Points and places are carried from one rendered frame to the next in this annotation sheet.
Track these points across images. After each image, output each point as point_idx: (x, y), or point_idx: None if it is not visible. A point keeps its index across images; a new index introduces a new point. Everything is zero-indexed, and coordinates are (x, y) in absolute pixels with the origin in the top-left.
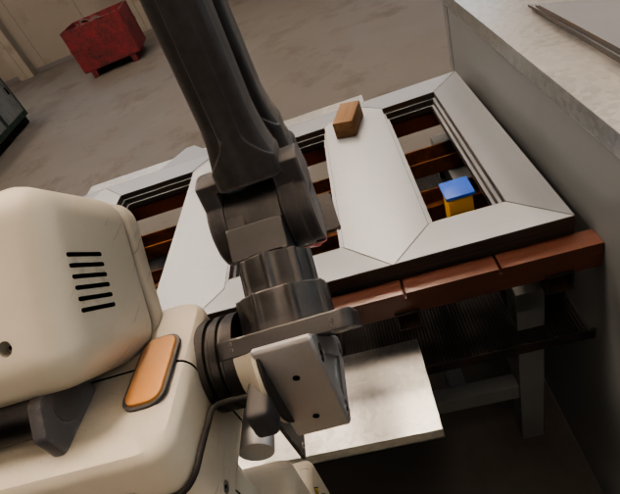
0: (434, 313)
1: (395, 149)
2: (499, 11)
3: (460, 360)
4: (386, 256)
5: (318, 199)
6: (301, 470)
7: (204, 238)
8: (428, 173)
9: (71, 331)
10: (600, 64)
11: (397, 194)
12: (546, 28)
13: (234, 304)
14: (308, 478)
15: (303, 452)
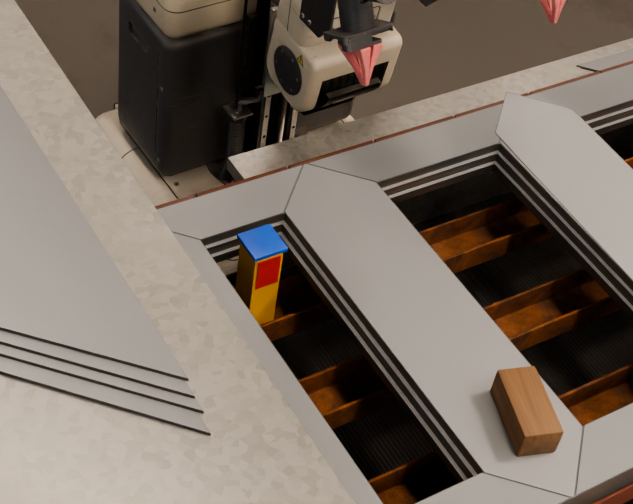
0: (286, 341)
1: (392, 346)
2: (265, 441)
3: (235, 272)
4: (317, 172)
5: (351, 34)
6: (315, 55)
7: (599, 193)
8: None
9: None
10: (100, 224)
11: (345, 255)
12: (171, 337)
13: (464, 118)
14: (307, 53)
15: (300, 14)
